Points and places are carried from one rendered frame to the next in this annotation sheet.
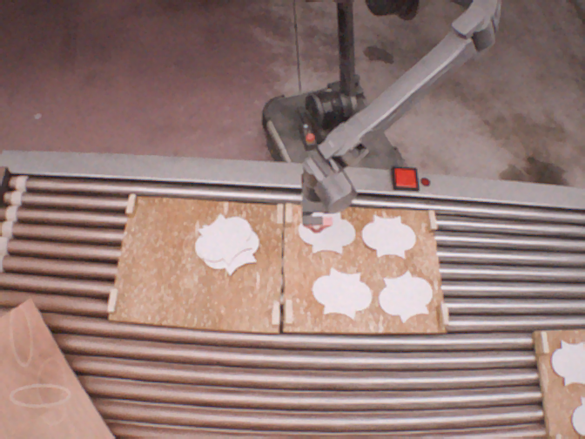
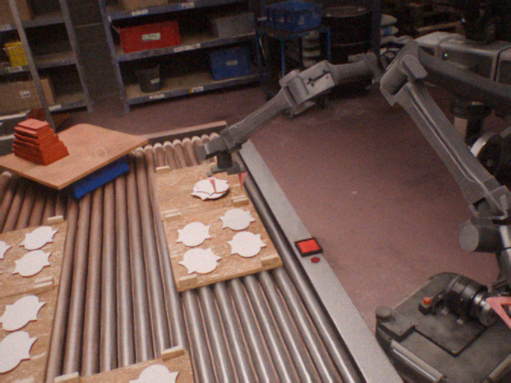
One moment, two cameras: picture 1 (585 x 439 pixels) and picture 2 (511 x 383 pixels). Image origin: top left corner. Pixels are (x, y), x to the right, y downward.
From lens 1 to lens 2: 1.79 m
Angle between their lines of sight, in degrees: 63
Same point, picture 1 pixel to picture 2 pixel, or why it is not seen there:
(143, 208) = not seen: hidden behind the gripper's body
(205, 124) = (419, 270)
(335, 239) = (233, 223)
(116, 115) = (385, 224)
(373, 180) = (297, 235)
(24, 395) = (99, 150)
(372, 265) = (220, 242)
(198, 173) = (258, 175)
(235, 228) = (220, 187)
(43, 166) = not seen: hidden behind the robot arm
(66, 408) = (96, 159)
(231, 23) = not seen: outside the picture
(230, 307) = (172, 202)
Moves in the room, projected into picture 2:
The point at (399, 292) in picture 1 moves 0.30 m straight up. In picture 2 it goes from (201, 256) to (188, 178)
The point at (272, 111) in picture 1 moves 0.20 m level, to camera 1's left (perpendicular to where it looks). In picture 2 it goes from (442, 278) to (426, 254)
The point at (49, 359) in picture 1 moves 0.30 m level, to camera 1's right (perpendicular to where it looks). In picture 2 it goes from (119, 150) to (109, 182)
